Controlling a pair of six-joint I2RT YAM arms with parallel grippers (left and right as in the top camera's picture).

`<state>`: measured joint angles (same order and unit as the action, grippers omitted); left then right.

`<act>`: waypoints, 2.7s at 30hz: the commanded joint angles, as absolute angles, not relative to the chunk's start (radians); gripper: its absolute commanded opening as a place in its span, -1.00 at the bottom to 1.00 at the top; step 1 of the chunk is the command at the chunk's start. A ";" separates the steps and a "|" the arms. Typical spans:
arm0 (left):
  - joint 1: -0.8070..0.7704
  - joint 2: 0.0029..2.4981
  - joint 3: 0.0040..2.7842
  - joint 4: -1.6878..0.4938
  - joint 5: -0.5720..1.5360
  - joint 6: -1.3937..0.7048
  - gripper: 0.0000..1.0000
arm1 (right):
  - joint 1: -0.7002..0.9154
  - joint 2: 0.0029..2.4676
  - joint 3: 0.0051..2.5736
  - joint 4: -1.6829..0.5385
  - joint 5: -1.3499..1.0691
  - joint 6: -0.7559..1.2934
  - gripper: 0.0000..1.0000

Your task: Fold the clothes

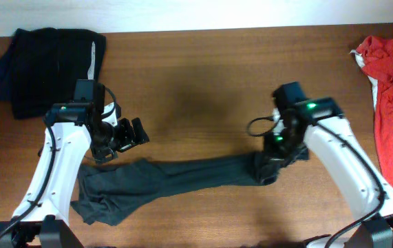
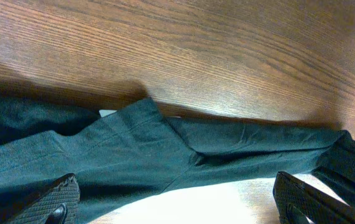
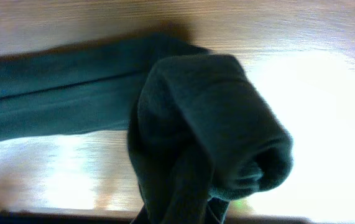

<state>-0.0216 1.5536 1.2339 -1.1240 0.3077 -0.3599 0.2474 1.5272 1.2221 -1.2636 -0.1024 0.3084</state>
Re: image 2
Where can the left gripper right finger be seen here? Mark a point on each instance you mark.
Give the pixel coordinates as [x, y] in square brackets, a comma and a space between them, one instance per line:
[298, 202]

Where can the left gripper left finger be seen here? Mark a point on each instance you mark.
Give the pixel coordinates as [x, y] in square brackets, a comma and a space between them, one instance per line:
[55, 203]

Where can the dark green t-shirt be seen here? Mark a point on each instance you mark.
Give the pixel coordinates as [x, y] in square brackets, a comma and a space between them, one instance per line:
[137, 152]

